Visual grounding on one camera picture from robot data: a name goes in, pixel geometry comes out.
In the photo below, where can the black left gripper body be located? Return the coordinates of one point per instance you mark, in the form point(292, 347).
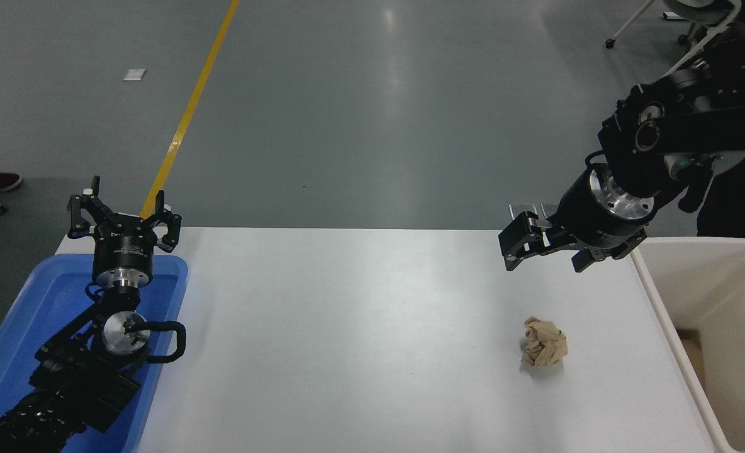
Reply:
point(125, 247)

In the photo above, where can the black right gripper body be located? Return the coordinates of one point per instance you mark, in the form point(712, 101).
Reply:
point(589, 223)

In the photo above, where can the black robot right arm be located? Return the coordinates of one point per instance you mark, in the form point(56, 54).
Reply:
point(681, 126)

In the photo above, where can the metal floor plate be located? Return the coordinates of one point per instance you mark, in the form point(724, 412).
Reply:
point(550, 208)
point(520, 208)

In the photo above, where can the crumpled tan paper ball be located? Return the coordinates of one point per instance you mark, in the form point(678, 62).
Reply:
point(543, 343)

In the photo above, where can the blue plastic tray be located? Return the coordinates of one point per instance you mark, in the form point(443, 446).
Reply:
point(39, 308)

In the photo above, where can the yellow floor tape line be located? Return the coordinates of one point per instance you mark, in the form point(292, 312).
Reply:
point(190, 107)

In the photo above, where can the large pale bin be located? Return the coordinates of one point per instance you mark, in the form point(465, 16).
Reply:
point(725, 296)

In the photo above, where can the standing person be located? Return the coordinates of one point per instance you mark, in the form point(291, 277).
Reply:
point(737, 201)

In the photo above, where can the white wheeled chair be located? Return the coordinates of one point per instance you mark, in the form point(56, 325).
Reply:
point(700, 12)

